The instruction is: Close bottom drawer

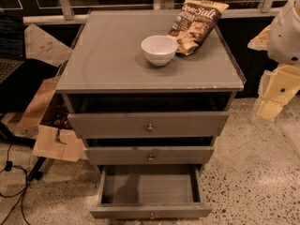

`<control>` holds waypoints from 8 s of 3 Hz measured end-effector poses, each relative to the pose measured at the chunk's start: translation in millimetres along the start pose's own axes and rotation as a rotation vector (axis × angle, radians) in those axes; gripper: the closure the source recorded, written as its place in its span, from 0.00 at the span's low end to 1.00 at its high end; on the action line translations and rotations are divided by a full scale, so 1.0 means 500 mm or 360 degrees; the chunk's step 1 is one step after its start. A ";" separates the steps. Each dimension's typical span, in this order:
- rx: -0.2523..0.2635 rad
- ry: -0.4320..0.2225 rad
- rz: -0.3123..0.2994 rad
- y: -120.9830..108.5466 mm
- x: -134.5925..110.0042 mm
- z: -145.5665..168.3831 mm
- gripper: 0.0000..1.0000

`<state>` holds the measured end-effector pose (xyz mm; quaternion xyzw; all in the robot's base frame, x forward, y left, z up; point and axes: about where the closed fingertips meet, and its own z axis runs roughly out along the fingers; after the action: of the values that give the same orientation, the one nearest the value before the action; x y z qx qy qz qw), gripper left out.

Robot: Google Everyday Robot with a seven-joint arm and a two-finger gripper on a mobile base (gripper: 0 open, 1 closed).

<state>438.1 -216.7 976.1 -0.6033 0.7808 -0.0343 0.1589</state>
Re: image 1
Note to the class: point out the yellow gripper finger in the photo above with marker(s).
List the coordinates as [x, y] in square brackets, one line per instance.
[269, 110]
[259, 43]

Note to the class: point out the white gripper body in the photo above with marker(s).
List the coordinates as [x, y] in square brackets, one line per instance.
[285, 37]

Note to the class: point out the grey bottom drawer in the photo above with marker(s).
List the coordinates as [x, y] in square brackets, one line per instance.
[150, 191]

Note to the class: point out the grey drawer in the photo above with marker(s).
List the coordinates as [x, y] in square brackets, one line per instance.
[150, 191]
[149, 155]
[114, 125]

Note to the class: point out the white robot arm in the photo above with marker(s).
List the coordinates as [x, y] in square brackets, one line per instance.
[281, 40]

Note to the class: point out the grey middle drawer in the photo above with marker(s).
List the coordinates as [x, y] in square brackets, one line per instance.
[149, 155]

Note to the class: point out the grey drawer cabinet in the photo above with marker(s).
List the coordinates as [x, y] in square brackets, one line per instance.
[108, 73]

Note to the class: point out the grey top drawer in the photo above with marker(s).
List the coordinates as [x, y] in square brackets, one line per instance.
[114, 125]

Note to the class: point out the sea salt chip bag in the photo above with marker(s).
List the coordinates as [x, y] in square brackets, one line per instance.
[194, 23]

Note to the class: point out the white bowl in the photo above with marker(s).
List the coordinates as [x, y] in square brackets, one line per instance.
[159, 50]

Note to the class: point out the black laptop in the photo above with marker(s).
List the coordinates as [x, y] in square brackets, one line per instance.
[12, 51]

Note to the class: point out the metal railing frame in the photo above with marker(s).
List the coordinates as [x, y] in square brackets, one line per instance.
[65, 3]

